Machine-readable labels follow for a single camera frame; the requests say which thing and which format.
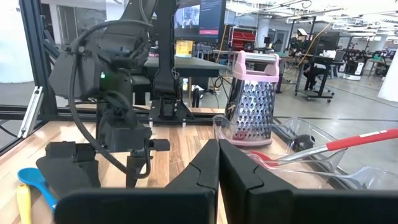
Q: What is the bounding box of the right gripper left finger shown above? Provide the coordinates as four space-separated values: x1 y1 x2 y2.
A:
54 139 220 224

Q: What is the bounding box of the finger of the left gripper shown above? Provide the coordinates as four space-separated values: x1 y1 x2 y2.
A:
45 141 96 157
126 152 152 189

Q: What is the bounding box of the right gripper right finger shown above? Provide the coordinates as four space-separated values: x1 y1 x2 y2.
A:
219 139 398 224

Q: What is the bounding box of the black square-headed spatula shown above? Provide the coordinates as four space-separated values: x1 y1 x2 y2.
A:
35 155 102 197

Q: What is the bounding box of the blue silicone spoon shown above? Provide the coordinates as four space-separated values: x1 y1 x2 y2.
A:
17 167 58 213

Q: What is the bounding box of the yellow silicone spoon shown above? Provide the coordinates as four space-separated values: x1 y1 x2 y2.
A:
16 183 34 224

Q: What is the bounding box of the red spoon steel neck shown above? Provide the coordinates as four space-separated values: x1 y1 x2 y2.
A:
248 128 398 167

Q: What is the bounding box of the clear plastic bin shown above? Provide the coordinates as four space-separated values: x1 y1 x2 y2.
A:
213 114 348 187
267 164 398 191

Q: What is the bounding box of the grey desk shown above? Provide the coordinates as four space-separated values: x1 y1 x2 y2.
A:
144 55 229 106

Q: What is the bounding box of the yellow sign card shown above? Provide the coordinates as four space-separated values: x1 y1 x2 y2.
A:
175 39 194 58

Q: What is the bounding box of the person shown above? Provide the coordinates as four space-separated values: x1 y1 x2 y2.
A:
303 60 327 91

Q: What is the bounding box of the white equipment cart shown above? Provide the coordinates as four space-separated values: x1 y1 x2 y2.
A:
343 60 364 82

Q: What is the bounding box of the red storage shelf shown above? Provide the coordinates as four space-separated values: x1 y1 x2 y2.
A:
229 29 257 50

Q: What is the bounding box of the black standing desk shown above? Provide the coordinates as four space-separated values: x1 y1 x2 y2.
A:
294 29 341 103

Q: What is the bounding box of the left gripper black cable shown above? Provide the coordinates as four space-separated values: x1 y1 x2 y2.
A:
68 20 153 180

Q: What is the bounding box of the silver aluminium bracket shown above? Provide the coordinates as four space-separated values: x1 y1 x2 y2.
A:
17 86 44 139

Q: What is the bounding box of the steel box grater pink handle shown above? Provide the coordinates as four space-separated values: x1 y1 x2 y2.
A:
225 50 280 147

